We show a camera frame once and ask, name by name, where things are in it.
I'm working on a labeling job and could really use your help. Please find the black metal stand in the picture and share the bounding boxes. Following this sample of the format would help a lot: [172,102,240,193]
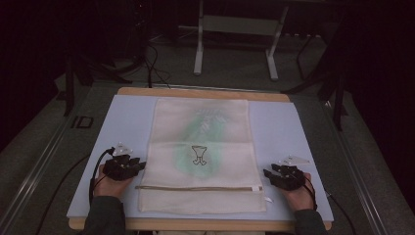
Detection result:
[56,53,133,118]
[281,30,349,132]

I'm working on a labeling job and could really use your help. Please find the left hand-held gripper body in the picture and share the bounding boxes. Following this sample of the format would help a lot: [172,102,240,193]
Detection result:
[103,141,141,181]

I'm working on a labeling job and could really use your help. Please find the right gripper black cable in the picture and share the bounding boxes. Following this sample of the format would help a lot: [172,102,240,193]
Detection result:
[301,174,319,212]

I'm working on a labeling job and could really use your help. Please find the light blue foam mat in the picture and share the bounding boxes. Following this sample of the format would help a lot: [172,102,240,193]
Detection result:
[66,94,335,223]

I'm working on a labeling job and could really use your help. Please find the white mesh laundry bag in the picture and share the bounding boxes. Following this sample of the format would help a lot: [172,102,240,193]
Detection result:
[137,98,268,215]

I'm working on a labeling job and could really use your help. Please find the green garment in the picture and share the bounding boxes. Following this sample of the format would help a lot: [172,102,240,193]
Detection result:
[171,109,230,180]

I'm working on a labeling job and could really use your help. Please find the white metal stand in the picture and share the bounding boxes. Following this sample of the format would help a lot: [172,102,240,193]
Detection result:
[177,0,291,82]

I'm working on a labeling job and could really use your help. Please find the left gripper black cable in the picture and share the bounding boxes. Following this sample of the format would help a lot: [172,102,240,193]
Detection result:
[88,146,116,208]

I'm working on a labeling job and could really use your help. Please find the metal floor rail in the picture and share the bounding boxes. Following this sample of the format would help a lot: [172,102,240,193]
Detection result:
[321,99,391,235]
[0,111,77,235]

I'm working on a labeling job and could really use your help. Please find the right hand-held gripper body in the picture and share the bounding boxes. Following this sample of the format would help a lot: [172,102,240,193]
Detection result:
[270,155,310,192]

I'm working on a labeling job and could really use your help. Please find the wooden table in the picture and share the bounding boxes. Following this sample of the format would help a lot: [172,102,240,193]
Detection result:
[68,86,333,232]

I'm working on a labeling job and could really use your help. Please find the black floor bracket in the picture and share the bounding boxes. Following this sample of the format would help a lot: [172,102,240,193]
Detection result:
[69,115,95,129]

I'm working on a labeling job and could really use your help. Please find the black floor cables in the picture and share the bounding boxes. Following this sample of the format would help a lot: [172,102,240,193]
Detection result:
[130,40,172,90]

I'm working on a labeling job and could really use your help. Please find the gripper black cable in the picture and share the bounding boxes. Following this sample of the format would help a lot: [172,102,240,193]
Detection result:
[301,174,319,212]
[88,146,116,208]

